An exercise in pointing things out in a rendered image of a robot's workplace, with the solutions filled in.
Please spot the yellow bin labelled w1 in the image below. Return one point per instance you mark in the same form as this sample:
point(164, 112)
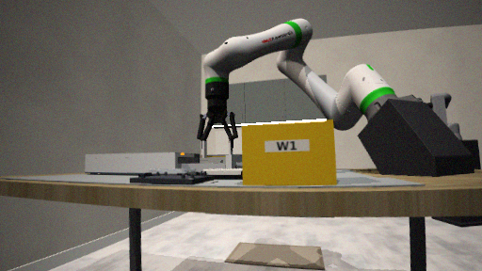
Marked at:
point(289, 153)

